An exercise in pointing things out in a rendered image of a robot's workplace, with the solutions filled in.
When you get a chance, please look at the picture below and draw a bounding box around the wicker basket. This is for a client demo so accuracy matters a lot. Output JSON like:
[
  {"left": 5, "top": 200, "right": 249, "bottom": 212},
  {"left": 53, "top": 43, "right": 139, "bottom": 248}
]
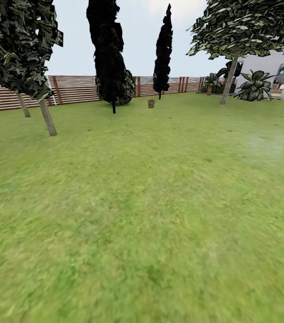
[{"left": 148, "top": 99, "right": 155, "bottom": 108}]

